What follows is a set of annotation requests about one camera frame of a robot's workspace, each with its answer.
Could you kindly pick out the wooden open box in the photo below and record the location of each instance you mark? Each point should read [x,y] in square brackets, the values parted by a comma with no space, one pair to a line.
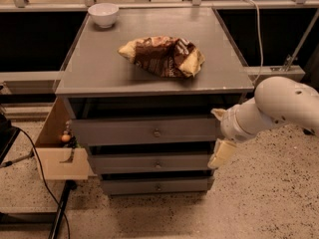
[58,161]

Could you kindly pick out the grey drawer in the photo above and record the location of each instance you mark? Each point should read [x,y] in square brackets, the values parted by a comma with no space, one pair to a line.
[157,185]
[145,130]
[148,162]

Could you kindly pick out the brown yellow chip bag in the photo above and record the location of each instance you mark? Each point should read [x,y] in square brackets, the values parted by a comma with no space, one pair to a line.
[164,56]

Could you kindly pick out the small orange ball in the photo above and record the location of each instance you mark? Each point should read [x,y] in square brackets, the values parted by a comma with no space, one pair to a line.
[65,138]

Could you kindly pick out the grey bottom drawer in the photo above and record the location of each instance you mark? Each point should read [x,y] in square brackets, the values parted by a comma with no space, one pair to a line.
[157,185]

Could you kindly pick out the white ceramic bowl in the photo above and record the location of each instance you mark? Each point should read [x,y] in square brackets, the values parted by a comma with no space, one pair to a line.
[104,15]

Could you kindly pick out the black object at left edge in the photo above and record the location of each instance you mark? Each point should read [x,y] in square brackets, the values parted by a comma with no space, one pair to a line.
[8,134]

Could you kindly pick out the grey middle drawer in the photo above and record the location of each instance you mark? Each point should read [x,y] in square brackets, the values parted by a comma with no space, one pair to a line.
[148,162]

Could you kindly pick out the metal railing frame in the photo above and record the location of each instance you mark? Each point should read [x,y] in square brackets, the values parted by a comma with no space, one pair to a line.
[33,77]

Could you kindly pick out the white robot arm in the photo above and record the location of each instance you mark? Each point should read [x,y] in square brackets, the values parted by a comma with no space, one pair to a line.
[277,101]

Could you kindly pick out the black floor stand bar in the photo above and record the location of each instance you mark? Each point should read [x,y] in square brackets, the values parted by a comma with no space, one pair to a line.
[61,207]

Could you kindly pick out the grey top drawer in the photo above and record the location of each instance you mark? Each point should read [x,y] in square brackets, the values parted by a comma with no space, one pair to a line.
[145,130]

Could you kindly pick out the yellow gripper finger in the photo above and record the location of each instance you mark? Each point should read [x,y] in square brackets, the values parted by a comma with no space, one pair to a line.
[218,113]
[223,150]

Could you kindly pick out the grey drawer cabinet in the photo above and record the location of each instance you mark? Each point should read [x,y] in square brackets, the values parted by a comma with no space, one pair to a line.
[145,105]

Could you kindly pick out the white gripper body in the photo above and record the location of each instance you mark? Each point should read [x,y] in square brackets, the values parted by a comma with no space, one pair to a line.
[229,124]

